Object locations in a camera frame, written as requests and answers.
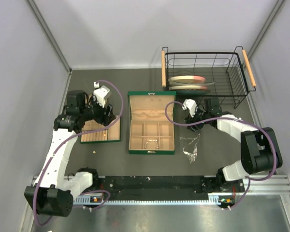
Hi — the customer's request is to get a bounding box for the silver necklace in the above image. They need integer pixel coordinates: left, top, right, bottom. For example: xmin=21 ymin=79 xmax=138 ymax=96
xmin=179 ymin=133 xmax=201 ymax=164

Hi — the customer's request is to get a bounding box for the silver bracelet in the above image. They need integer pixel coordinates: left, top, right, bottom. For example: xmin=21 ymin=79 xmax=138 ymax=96
xmin=144 ymin=138 xmax=160 ymax=149

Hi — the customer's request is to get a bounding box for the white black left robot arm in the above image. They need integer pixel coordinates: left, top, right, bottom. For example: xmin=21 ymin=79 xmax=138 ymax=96
xmin=24 ymin=86 xmax=116 ymax=217

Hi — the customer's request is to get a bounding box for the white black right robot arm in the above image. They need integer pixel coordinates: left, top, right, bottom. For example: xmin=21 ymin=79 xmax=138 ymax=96
xmin=182 ymin=97 xmax=283 ymax=192

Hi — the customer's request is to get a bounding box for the green jewelry tray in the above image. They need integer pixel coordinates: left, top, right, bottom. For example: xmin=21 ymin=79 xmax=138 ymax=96
xmin=80 ymin=119 xmax=121 ymax=144

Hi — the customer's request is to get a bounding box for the green jewelry box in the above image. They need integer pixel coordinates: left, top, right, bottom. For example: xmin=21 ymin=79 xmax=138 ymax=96
xmin=128 ymin=91 xmax=176 ymax=155

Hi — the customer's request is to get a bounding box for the dark green plate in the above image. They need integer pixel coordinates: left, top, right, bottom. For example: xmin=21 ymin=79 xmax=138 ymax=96
xmin=176 ymin=89 xmax=211 ymax=96

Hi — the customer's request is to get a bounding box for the cream pink plate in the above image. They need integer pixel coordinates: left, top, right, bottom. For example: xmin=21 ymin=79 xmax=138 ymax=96
xmin=168 ymin=75 xmax=206 ymax=84
xmin=169 ymin=85 xmax=207 ymax=90

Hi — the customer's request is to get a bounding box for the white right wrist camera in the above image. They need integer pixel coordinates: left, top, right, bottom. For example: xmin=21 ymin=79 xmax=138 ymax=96
xmin=182 ymin=99 xmax=198 ymax=117

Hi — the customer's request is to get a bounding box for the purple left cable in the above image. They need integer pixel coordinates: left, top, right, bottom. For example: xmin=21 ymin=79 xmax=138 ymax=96
xmin=32 ymin=79 xmax=124 ymax=227

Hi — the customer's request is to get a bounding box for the purple cable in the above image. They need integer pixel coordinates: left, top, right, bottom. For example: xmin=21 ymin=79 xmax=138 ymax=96
xmin=32 ymin=79 xmax=124 ymax=227
xmin=164 ymin=101 xmax=281 ymax=211

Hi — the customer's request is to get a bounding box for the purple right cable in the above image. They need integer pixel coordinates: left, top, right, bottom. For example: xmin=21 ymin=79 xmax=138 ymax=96
xmin=164 ymin=101 xmax=281 ymax=211

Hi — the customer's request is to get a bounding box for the black wire dish rack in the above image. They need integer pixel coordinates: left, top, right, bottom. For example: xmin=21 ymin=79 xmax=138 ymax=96
xmin=161 ymin=46 xmax=257 ymax=108

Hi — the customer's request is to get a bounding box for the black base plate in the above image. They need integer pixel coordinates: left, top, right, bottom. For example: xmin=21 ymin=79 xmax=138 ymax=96
xmin=83 ymin=175 xmax=234 ymax=201

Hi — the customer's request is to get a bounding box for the grey slotted cable duct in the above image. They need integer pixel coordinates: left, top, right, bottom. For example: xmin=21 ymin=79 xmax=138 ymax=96
xmin=73 ymin=195 xmax=234 ymax=206

